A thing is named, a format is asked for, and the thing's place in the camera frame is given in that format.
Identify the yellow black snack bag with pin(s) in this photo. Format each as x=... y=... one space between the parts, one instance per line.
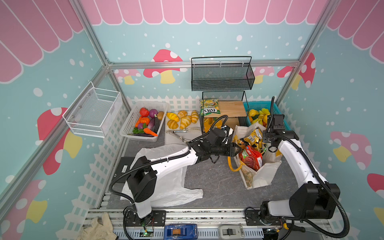
x=254 y=140

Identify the cream canvas tote bag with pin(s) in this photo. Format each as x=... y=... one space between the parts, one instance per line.
x=271 y=161

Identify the white wire wall basket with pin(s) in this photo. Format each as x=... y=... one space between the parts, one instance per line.
x=93 y=112

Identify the toy croissant front left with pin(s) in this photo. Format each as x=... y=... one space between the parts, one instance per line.
x=172 y=124

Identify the yellow snack packet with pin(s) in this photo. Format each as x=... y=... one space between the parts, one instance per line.
x=208 y=122

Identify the green Fox's candy bag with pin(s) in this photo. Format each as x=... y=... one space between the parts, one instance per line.
x=209 y=106

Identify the blue device on rail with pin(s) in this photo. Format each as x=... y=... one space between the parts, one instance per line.
x=181 y=232

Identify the purple toy eggplant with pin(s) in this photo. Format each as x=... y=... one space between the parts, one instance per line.
x=151 y=125

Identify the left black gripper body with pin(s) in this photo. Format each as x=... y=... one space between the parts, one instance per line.
x=224 y=149

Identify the toy yellow lemon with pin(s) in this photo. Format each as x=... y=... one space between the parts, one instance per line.
x=253 y=113

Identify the toy bread right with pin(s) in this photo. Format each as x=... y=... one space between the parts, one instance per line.
x=194 y=116

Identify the toy striped bread loaf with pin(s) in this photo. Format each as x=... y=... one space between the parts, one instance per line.
x=185 y=122

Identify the black wire wooden shelf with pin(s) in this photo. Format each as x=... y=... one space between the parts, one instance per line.
x=231 y=103

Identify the toy croissant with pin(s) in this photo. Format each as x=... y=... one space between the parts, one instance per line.
x=172 y=124
x=173 y=117

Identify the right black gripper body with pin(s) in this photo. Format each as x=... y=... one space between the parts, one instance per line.
x=270 y=140

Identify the orange toy carrot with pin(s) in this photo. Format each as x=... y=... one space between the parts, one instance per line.
x=150 y=132

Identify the grey device on rail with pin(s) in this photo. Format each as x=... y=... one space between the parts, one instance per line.
x=231 y=232

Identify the brown toy potato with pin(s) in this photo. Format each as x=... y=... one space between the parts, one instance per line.
x=160 y=115

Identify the toy banana bunch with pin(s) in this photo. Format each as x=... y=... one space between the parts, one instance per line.
x=261 y=119

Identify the green toy leaf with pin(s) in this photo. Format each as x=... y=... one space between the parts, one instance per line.
x=137 y=131

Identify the white plastic vegetable basket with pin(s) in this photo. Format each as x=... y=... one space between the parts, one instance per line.
x=133 y=121

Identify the white cutting board tray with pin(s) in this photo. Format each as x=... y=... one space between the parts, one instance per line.
x=172 y=140

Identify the toy croissant back left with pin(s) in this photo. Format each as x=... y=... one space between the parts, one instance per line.
x=173 y=117

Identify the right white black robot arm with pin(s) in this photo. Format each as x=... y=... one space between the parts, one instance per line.
x=315 y=198

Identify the metal tongs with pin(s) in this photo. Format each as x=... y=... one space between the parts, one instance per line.
x=185 y=135

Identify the white plastic grocery bag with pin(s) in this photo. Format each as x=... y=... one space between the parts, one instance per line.
x=170 y=190

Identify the black mesh wall basket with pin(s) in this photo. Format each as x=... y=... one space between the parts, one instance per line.
x=228 y=73

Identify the black box on table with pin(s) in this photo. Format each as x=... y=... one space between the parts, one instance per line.
x=123 y=166

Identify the orange toy pumpkin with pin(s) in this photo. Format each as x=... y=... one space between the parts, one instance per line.
x=145 y=120

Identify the toy bread roll middle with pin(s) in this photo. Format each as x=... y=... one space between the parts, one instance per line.
x=182 y=114

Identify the beige cloth rag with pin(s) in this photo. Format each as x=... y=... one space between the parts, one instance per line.
x=97 y=231

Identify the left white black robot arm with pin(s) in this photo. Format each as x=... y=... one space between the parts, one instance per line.
x=143 y=177

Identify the red toy tomato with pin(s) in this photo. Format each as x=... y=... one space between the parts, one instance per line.
x=144 y=112

